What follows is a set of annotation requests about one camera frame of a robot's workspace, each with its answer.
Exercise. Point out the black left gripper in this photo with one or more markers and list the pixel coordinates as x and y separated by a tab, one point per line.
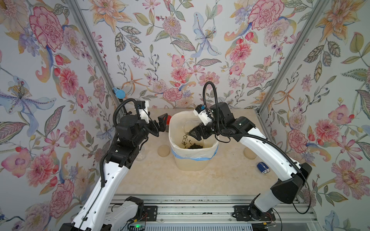
162	126

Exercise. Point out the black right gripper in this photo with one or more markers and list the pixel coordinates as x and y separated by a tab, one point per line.
204	129

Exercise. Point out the cream trash bin with liner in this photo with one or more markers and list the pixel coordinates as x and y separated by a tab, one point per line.
189	154

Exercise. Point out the beige jar lid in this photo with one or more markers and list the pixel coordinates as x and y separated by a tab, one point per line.
249	154
163	150

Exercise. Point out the clear glass tea jar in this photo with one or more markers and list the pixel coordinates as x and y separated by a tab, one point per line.
142	155

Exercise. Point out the beige lid tea jar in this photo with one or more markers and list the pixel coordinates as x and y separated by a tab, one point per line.
190	124

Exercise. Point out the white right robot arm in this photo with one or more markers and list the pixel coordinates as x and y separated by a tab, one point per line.
218	120

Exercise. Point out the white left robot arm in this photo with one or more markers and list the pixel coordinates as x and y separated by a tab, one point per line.
133	126

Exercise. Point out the red lid tea jar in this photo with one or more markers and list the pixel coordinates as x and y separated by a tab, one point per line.
168	122

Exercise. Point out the black round-base stand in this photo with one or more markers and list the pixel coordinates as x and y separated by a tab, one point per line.
120	95

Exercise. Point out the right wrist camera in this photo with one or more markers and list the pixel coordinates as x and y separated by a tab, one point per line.
201	112

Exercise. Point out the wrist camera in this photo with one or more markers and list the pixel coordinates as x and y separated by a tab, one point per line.
201	112
143	110

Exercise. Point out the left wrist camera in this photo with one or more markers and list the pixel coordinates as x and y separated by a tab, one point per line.
143	110

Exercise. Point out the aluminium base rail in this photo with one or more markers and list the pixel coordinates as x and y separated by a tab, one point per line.
188	212

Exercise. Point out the aluminium corner post left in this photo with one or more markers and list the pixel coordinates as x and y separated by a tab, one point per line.
87	34

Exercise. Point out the aluminium corner post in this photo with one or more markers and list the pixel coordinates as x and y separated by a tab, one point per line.
87	34
307	28

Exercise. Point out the aluminium corner post right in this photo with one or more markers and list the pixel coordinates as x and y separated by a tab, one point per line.
307	28

